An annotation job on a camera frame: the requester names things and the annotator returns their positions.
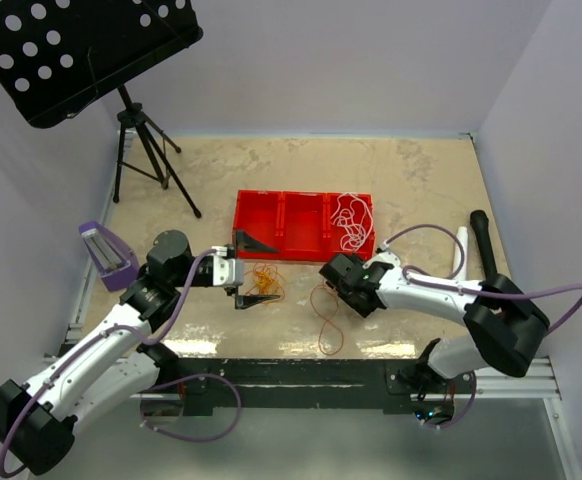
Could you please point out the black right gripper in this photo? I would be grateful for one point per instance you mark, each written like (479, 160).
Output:
(344, 296)

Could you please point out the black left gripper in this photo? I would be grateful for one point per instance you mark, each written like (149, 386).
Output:
(246, 244)

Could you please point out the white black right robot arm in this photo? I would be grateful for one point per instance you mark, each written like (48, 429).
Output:
(504, 330)

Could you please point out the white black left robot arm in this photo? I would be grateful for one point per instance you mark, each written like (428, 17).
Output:
(41, 418)

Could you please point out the red left plastic bin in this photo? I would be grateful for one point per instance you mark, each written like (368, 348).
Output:
(258, 213)

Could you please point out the red plastic bin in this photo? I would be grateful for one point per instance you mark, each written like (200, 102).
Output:
(258, 213)
(303, 227)
(349, 225)

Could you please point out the red right plastic bin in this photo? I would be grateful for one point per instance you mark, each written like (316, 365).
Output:
(349, 225)

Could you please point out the red middle plastic bin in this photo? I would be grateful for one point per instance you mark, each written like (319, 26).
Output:
(303, 227)

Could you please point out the white microphone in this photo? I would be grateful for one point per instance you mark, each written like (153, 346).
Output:
(460, 259)

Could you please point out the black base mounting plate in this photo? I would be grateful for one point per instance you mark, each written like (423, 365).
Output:
(202, 396)

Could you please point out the purple metronome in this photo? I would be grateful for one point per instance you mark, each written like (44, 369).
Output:
(116, 262)

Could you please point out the black microphone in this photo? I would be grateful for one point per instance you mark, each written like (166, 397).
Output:
(479, 223)

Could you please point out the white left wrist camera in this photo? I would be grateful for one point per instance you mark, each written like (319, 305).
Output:
(218, 272)

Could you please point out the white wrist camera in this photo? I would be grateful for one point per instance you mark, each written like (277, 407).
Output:
(384, 254)
(218, 272)

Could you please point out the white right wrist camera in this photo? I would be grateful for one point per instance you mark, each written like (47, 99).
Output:
(384, 254)

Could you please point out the aluminium front rail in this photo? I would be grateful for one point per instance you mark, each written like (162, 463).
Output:
(511, 380)

